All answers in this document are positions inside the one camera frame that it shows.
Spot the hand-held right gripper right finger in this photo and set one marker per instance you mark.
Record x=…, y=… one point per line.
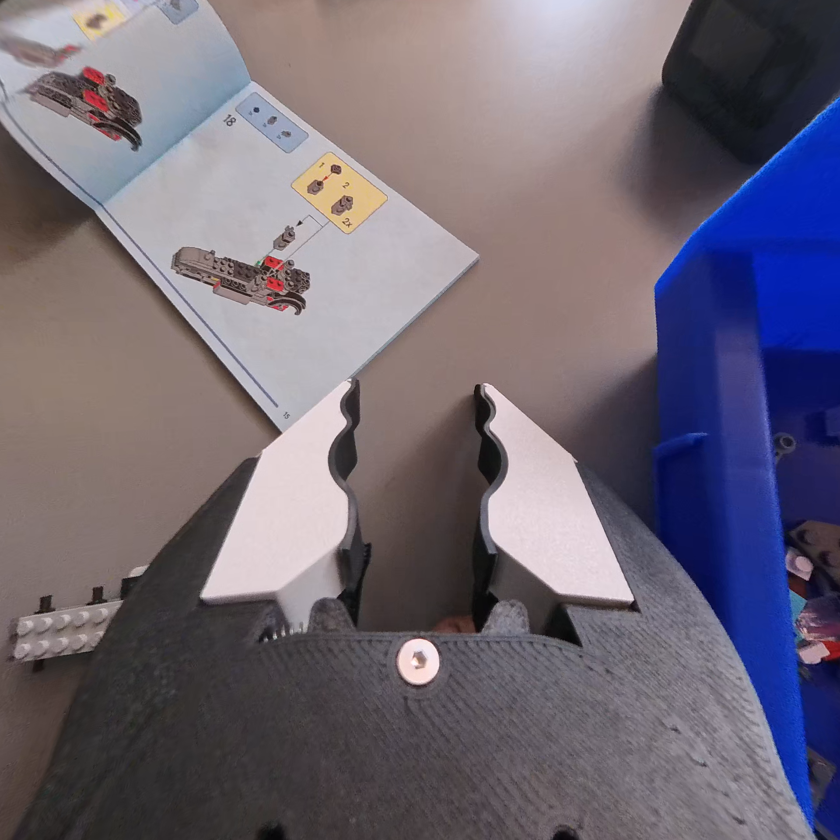
x=558, y=525

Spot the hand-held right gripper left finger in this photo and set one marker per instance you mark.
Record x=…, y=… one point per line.
x=282, y=525

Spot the blue plastic bin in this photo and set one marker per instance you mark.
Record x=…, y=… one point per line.
x=709, y=361

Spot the grey toy brick model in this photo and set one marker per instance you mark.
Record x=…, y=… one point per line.
x=59, y=633

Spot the toy instruction booklet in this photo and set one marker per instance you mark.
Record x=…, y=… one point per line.
x=197, y=197

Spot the pile of red black toy bricks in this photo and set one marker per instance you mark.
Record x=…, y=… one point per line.
x=814, y=544

